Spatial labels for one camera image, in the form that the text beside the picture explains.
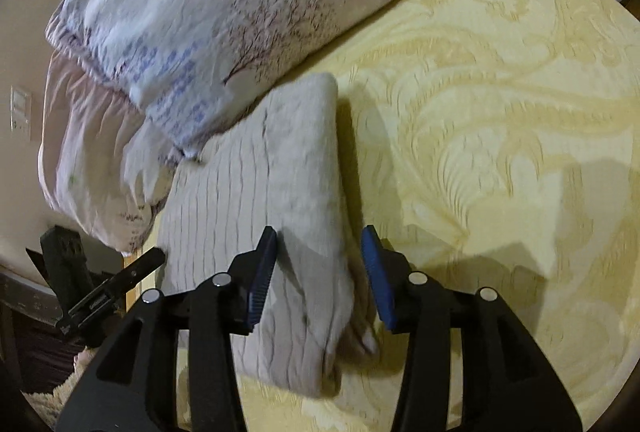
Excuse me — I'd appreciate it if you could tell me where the yellow patterned bedspread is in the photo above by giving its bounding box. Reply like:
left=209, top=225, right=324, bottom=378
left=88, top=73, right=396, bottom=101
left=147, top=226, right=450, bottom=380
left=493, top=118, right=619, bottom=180
left=125, top=0, right=640, bottom=432

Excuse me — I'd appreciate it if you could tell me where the floral pillow with tree print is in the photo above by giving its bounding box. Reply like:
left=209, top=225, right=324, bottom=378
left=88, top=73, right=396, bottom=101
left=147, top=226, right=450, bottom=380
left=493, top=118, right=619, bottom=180
left=39, top=0, right=483, bottom=255

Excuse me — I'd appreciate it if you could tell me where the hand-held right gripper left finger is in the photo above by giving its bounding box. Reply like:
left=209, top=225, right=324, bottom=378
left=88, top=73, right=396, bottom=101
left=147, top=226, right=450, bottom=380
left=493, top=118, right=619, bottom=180
left=55, top=226, right=278, bottom=432

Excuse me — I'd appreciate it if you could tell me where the white wall switch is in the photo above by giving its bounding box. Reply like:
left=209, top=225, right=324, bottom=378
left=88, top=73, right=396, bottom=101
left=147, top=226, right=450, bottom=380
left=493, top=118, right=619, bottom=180
left=10, top=85, right=32, bottom=143

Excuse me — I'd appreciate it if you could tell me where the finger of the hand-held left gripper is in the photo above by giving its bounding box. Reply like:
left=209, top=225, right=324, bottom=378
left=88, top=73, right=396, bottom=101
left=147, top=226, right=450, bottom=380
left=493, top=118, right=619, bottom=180
left=107, top=248, right=167, bottom=297

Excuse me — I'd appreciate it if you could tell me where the grey cable knit sweater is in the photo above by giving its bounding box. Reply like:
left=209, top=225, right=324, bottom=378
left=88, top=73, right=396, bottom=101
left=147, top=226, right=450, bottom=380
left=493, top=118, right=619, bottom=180
left=157, top=72, right=382, bottom=399

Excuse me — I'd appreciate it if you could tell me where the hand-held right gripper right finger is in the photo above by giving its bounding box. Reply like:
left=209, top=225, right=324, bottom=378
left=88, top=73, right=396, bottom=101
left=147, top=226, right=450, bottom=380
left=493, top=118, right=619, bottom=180
left=361, top=225, right=583, bottom=432

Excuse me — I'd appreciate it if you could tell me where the shaggy beige rug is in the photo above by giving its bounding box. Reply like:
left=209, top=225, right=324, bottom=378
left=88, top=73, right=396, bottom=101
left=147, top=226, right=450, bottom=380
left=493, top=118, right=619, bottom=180
left=22, top=346, right=98, bottom=428

